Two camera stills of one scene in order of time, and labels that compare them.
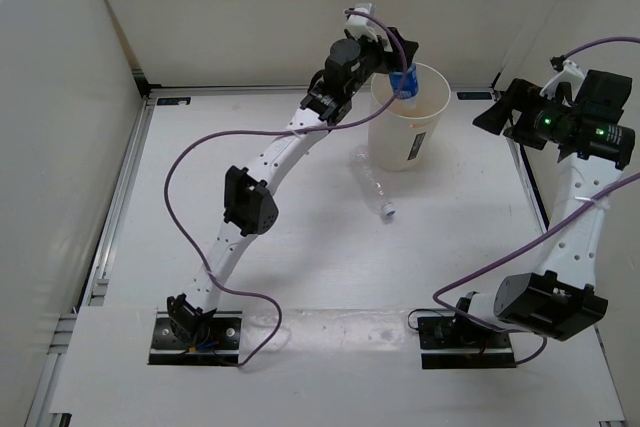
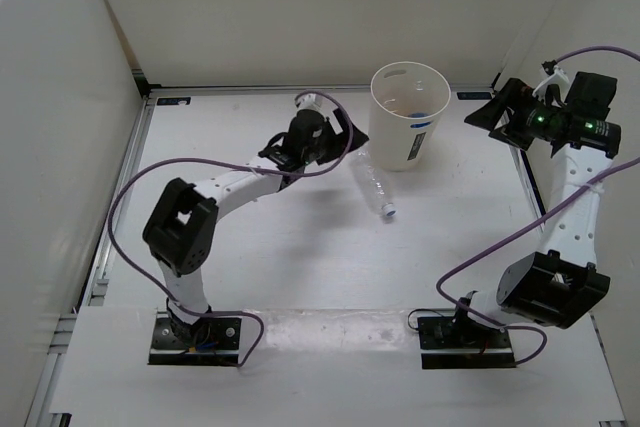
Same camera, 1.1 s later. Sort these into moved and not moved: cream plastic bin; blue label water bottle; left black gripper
Moved: blue label water bottle; left black gripper
Not moved: cream plastic bin
